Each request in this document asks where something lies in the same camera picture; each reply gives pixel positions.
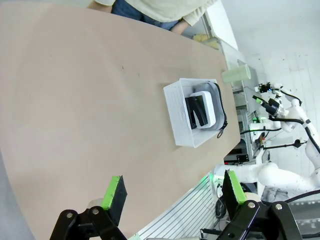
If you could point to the aluminium table frame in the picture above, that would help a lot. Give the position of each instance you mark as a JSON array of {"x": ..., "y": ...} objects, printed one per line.
[{"x": 180, "y": 212}]

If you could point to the white rectangular box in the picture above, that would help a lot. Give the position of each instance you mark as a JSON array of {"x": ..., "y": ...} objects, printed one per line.
[{"x": 208, "y": 110}]

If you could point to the pale green cup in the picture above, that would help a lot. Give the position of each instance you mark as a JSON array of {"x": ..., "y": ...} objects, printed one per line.
[{"x": 236, "y": 74}]

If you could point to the person blue jeans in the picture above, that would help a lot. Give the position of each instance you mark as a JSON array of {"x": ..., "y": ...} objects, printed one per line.
[{"x": 132, "y": 8}]

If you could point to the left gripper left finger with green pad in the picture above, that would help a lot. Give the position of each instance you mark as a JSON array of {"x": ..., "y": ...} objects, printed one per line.
[{"x": 113, "y": 200}]

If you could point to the yellow foam piece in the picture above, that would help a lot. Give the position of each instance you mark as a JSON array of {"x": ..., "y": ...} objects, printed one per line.
[{"x": 207, "y": 40}]

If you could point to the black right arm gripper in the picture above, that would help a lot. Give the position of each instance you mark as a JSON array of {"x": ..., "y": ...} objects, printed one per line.
[{"x": 272, "y": 107}]

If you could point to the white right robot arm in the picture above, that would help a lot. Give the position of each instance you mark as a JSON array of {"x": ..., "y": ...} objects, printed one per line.
[{"x": 280, "y": 175}]

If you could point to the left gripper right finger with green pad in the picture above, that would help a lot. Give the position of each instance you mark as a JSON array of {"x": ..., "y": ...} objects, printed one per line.
[{"x": 231, "y": 193}]

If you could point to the person right hand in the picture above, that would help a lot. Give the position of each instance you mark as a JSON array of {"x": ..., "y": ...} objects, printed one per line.
[{"x": 100, "y": 8}]

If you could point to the person left forearm cream sleeve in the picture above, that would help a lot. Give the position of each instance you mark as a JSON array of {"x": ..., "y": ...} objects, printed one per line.
[{"x": 200, "y": 12}]

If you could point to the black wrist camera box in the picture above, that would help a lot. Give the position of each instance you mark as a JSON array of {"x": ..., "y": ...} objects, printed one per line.
[{"x": 264, "y": 88}]

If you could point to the white plastic basket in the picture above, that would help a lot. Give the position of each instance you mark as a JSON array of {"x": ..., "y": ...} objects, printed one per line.
[{"x": 176, "y": 112}]

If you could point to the grey zipper pouch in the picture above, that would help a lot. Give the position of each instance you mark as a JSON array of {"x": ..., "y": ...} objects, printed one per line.
[{"x": 218, "y": 107}]

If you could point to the person torso cream shirt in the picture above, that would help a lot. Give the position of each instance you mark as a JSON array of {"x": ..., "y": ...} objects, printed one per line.
[{"x": 162, "y": 8}]

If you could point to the person left hand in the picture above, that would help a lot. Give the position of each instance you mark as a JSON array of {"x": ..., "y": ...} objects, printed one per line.
[{"x": 180, "y": 27}]

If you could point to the white partition board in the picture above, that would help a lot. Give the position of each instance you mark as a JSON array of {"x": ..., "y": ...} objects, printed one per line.
[{"x": 220, "y": 22}]

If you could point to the black stapler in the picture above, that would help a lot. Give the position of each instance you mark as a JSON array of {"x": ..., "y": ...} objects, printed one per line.
[{"x": 196, "y": 112}]

